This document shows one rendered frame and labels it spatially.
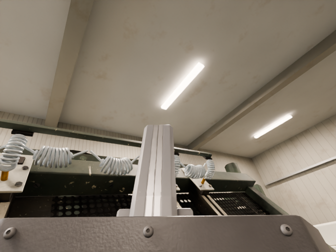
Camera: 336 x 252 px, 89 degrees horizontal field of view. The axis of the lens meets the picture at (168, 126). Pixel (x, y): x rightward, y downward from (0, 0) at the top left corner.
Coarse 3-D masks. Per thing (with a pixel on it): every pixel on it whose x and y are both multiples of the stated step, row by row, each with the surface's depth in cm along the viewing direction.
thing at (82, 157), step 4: (4, 148) 94; (24, 148) 100; (0, 152) 92; (4, 152) 93; (24, 152) 98; (28, 152) 100; (40, 156) 102; (44, 156) 103; (76, 156) 113; (80, 156) 115; (84, 156) 116; (88, 156) 118; (92, 156) 119; (100, 156) 123; (104, 156) 124; (88, 160) 116; (92, 160) 118; (96, 160) 119; (136, 160) 138; (136, 164) 136; (180, 164) 163; (184, 164) 166
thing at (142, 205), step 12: (144, 132) 10; (156, 132) 10; (144, 144) 9; (156, 144) 9; (144, 156) 9; (144, 168) 8; (144, 180) 7; (144, 192) 7; (132, 204) 7; (144, 204) 7
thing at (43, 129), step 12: (0, 120) 48; (12, 120) 50; (36, 132) 52; (48, 132) 54; (60, 132) 56; (72, 132) 57; (84, 132) 60; (132, 144) 69; (36, 156) 49; (48, 156) 50; (60, 156) 52; (72, 156) 55; (96, 156) 60; (108, 156) 61; (108, 168) 64; (120, 168) 66; (192, 168) 87; (204, 168) 85
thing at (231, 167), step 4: (228, 164) 475; (232, 164) 471; (236, 164) 475; (228, 168) 472; (232, 168) 466; (236, 168) 465; (236, 172) 458; (240, 172) 464; (256, 184) 416; (256, 188) 413; (260, 188) 417
